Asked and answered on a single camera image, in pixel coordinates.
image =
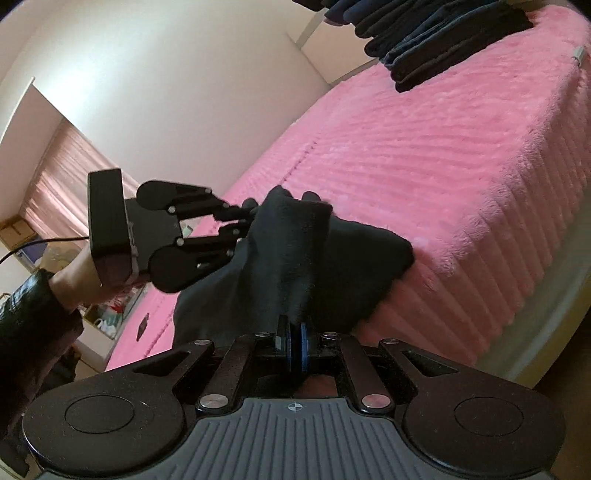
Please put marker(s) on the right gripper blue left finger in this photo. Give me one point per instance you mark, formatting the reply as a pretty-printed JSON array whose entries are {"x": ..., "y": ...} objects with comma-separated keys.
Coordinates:
[{"x": 277, "y": 344}]

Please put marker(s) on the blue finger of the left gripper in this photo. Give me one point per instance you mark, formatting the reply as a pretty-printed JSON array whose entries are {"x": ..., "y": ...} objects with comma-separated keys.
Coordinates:
[
  {"x": 234, "y": 231},
  {"x": 226, "y": 212}
]

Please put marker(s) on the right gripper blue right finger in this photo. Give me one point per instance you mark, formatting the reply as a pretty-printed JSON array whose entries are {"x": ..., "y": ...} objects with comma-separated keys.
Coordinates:
[{"x": 314, "y": 346}]

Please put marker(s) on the dark green long-sleeve shirt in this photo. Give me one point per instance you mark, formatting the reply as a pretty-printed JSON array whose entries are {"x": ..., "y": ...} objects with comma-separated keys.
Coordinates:
[{"x": 299, "y": 262}]

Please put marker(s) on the black sleeved left forearm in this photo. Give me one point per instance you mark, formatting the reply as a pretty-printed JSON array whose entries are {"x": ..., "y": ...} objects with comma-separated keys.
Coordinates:
[{"x": 36, "y": 330}]

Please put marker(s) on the stack of folded clothes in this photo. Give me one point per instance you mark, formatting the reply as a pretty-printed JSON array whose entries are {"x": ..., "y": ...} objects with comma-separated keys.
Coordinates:
[{"x": 418, "y": 40}]

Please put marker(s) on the person's left hand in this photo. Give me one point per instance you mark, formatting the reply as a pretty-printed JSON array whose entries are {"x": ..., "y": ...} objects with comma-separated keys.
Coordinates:
[{"x": 78, "y": 284}]

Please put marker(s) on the black smartphone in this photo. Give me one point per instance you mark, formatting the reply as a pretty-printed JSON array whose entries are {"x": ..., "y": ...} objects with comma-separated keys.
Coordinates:
[{"x": 142, "y": 326}]

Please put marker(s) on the pink curtain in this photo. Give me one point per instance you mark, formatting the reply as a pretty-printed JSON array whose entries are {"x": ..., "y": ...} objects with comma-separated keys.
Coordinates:
[{"x": 55, "y": 203}]

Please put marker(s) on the pink ribbed bed blanket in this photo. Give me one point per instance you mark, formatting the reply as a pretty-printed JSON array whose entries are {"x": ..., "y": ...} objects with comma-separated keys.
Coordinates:
[{"x": 481, "y": 168}]

